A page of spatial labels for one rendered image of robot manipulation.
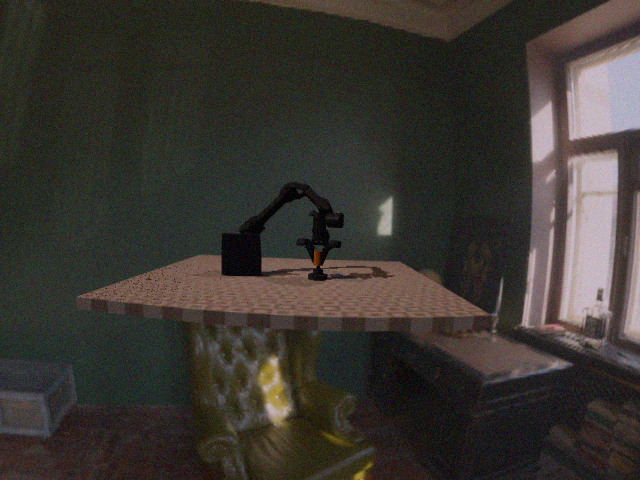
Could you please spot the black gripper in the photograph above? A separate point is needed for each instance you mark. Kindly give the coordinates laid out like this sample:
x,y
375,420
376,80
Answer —
x,y
319,235

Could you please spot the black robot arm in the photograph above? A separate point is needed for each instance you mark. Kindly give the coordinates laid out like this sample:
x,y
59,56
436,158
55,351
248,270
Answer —
x,y
325,216

